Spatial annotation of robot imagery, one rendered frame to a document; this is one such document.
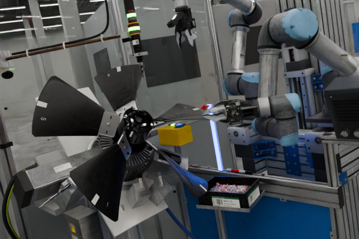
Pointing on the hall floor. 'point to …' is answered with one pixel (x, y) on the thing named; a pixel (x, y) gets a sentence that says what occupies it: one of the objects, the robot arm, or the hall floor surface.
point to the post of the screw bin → (221, 224)
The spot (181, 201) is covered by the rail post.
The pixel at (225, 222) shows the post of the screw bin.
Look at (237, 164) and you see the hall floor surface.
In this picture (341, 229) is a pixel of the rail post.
